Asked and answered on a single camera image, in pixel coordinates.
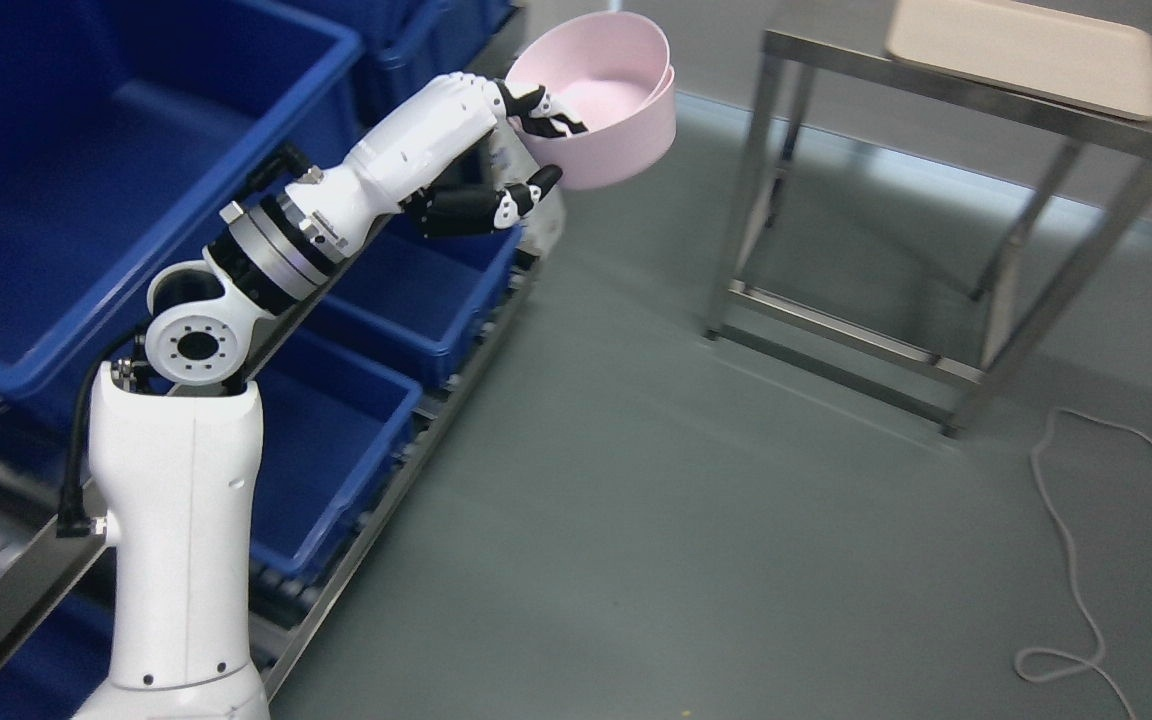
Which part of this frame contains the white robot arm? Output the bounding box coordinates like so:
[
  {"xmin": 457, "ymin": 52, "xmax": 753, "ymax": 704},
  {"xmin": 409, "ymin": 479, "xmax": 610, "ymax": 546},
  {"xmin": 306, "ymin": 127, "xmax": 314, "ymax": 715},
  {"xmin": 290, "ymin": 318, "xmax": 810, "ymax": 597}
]
[{"xmin": 58, "ymin": 141, "xmax": 445, "ymax": 719}]

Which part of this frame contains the large blue bin top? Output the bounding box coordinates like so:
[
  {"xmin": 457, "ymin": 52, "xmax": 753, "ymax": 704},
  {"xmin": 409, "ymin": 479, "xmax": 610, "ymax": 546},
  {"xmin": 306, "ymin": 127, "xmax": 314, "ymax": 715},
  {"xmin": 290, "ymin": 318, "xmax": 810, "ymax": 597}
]
[{"xmin": 0, "ymin": 1, "xmax": 364, "ymax": 404}]

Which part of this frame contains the blue bin lower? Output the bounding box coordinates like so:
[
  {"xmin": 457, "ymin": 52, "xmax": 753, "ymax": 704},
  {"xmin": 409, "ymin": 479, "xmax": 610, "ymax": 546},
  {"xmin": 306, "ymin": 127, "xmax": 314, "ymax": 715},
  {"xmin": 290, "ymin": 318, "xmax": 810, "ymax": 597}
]
[{"xmin": 251, "ymin": 328, "xmax": 422, "ymax": 583}]

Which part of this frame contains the stainless steel table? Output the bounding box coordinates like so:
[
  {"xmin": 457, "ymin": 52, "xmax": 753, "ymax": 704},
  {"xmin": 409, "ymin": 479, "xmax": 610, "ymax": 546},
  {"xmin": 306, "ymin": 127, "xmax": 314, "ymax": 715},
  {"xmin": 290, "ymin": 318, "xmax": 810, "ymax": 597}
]
[{"xmin": 702, "ymin": 3, "xmax": 1152, "ymax": 435}]

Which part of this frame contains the pink bowl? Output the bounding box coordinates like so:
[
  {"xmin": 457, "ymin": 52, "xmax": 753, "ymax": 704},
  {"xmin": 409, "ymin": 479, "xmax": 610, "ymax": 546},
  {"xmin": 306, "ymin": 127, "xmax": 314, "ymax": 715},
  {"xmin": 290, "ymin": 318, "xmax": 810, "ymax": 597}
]
[
  {"xmin": 520, "ymin": 67, "xmax": 677, "ymax": 191},
  {"xmin": 506, "ymin": 12, "xmax": 672, "ymax": 129}
]

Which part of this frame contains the blue bin middle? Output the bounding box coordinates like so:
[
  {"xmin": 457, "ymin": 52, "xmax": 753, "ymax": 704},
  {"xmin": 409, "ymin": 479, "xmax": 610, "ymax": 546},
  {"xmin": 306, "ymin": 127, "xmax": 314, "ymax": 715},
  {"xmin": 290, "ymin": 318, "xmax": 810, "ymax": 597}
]
[{"xmin": 303, "ymin": 218, "xmax": 524, "ymax": 389}]

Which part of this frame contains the white floor cable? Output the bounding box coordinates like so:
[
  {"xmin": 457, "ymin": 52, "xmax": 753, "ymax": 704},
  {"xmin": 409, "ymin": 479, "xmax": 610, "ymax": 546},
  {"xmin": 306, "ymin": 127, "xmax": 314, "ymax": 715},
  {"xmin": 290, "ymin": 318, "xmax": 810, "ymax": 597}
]
[{"xmin": 1013, "ymin": 407, "xmax": 1152, "ymax": 720}]

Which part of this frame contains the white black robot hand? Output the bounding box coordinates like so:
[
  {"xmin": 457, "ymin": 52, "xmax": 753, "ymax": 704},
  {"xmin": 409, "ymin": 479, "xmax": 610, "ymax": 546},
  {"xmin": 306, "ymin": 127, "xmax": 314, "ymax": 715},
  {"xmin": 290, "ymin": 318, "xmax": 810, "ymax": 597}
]
[{"xmin": 285, "ymin": 71, "xmax": 589, "ymax": 245}]

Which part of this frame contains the blue bin back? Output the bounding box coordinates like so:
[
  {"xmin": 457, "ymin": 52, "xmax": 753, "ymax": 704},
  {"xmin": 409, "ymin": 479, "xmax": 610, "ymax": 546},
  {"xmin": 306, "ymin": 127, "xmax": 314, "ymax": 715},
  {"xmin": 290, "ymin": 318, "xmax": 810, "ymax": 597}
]
[{"xmin": 276, "ymin": 0, "xmax": 517, "ymax": 126}]

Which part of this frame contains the cream plastic tray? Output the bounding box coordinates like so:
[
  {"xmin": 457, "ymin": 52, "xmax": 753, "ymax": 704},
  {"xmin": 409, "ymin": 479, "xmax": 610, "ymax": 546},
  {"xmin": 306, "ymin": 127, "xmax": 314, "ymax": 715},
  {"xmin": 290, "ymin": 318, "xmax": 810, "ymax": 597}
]
[{"xmin": 884, "ymin": 1, "xmax": 1152, "ymax": 122}]

